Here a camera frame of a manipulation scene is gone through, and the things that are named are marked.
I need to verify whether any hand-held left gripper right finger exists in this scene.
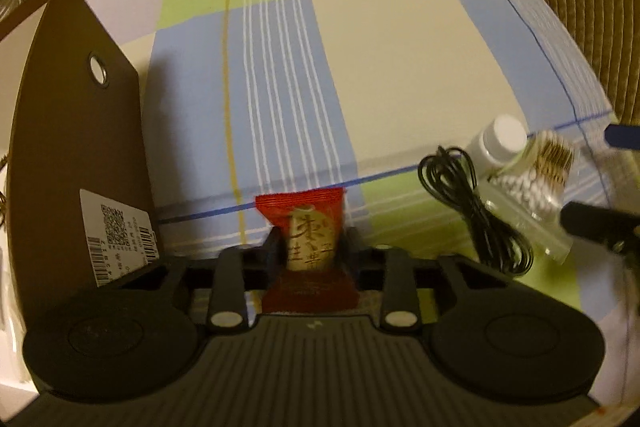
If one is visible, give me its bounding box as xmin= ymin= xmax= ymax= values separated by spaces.
xmin=344 ymin=226 xmax=507 ymax=330

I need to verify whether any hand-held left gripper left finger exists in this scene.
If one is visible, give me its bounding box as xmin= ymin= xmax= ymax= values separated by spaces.
xmin=111 ymin=226 xmax=287 ymax=334

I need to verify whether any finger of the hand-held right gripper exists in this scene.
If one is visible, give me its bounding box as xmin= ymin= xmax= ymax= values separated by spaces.
xmin=557 ymin=201 xmax=640 ymax=254
xmin=603 ymin=122 xmax=640 ymax=148

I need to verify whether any red candy packet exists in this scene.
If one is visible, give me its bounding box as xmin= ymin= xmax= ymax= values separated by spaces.
xmin=254 ymin=188 xmax=361 ymax=314

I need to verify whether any bag of cotton swabs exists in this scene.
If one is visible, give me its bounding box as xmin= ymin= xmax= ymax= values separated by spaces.
xmin=481 ymin=131 xmax=584 ymax=264

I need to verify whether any brown cardboard box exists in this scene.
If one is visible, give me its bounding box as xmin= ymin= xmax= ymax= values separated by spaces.
xmin=0 ymin=0 xmax=162 ymax=388

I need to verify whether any white plastic bottle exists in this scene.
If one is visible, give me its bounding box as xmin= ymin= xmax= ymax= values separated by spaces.
xmin=464 ymin=114 xmax=529 ymax=168

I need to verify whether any checked bedsheet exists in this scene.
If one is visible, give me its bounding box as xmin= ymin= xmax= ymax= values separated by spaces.
xmin=64 ymin=0 xmax=617 ymax=308

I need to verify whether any black coiled cable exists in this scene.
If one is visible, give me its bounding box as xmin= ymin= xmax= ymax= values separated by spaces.
xmin=417 ymin=146 xmax=536 ymax=279

